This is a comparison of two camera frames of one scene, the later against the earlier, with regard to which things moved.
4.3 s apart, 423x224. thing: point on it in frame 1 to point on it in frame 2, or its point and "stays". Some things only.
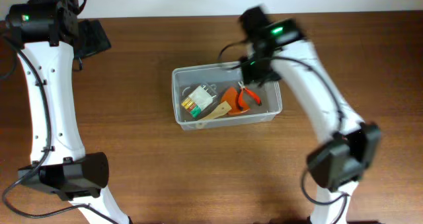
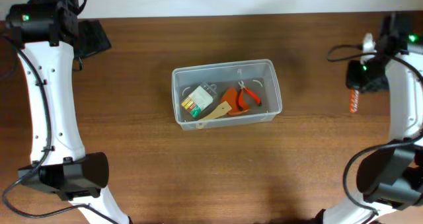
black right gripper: (256, 72) to (363, 82)
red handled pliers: (240, 104) stays
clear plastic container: (217, 94) stays
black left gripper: (94, 39) stays
